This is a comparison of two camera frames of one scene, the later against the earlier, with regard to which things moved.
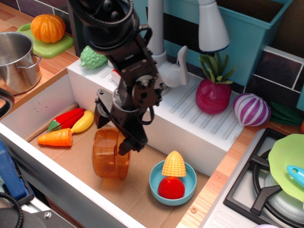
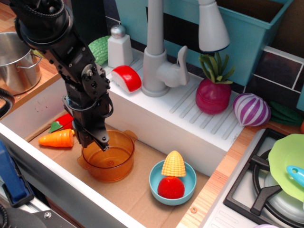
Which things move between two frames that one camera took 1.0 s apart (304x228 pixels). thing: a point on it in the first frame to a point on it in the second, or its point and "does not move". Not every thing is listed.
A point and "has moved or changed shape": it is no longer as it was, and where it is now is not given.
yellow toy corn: (174, 165) does not move
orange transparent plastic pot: (107, 162) has moved or changed shape
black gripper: (129, 123) to (91, 105)
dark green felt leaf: (282, 114) does not move
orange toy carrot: (59, 137) does not move
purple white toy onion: (251, 110) does not move
